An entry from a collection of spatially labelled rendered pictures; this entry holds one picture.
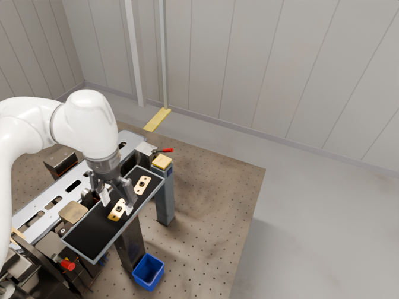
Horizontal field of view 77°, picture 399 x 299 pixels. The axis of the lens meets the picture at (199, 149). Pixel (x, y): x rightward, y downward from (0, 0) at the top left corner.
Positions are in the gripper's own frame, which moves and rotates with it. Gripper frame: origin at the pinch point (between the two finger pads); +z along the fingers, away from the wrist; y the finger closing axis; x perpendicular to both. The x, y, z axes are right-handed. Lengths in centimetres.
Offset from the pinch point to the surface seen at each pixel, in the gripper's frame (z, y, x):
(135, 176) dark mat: 4.1, -2.3, 15.1
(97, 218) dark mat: 4.1, -4.8, -5.3
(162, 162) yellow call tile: 4.1, 4.0, 25.6
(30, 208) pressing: 20.1, -41.2, -5.1
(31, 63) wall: 61, -214, 149
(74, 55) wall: 75, -211, 207
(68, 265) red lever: 4.3, -3.3, -21.2
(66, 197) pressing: 20.1, -31.9, 4.7
